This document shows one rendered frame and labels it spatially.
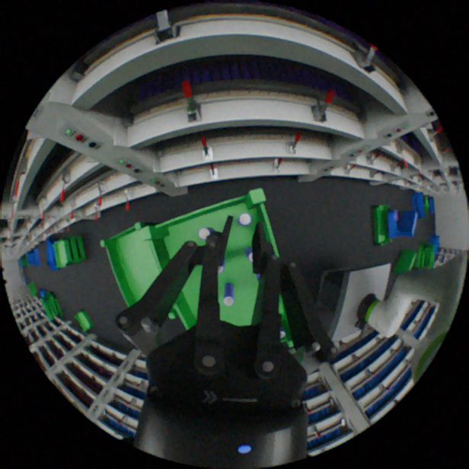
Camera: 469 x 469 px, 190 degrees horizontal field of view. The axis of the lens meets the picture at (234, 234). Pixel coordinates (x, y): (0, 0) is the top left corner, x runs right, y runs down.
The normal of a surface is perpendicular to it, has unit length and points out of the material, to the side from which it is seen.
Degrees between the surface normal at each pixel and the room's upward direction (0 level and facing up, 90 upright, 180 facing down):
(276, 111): 19
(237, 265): 0
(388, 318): 91
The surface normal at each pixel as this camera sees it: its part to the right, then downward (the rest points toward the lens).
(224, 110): 0.06, 0.37
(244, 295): 0.02, 0.05
